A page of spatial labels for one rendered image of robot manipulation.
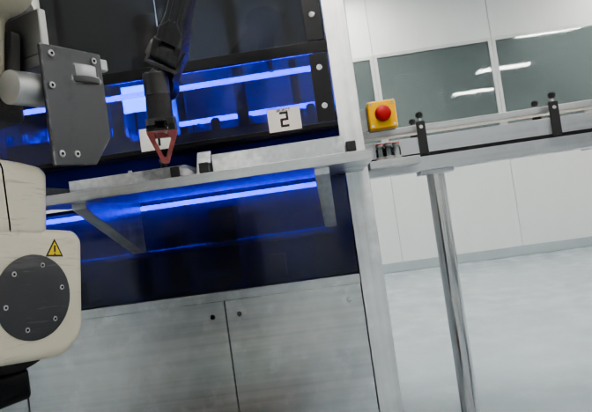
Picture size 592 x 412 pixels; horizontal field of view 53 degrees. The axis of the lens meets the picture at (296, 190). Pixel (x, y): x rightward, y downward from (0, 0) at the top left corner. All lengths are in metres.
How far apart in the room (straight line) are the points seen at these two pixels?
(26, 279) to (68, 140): 0.19
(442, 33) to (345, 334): 5.17
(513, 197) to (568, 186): 0.56
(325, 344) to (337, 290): 0.14
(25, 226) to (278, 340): 0.90
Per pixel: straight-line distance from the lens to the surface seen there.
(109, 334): 1.65
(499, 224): 6.35
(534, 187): 6.44
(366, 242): 1.52
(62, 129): 0.83
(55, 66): 0.85
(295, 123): 1.53
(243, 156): 1.15
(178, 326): 1.59
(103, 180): 1.35
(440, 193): 1.68
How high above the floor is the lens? 0.79
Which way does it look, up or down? 2 degrees up
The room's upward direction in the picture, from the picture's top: 8 degrees counter-clockwise
